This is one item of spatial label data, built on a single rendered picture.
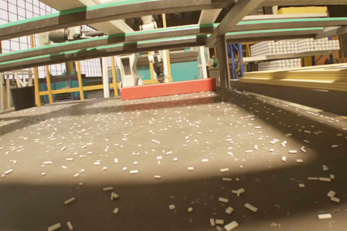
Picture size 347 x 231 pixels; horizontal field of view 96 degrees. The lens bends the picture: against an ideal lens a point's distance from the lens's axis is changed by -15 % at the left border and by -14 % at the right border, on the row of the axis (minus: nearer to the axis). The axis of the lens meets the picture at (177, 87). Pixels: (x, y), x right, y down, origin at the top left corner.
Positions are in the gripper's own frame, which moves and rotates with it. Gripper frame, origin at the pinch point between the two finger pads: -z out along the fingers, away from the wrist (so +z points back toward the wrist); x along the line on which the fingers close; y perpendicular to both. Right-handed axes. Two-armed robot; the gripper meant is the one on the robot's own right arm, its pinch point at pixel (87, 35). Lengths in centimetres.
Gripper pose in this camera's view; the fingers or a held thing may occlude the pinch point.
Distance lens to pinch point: 110.3
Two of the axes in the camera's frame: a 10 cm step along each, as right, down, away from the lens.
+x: -0.9, -9.8, 1.7
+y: -2.9, 1.9, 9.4
